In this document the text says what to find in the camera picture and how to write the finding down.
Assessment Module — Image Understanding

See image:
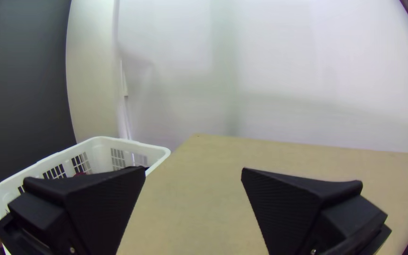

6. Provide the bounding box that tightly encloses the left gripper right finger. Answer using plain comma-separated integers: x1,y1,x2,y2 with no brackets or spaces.
240,167,388,255

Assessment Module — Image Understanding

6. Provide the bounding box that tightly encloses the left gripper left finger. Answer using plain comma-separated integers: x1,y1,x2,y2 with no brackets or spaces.
7,165,147,255

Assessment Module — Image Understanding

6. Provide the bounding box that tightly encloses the white laundry basket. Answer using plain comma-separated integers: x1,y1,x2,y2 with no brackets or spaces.
0,136,172,255

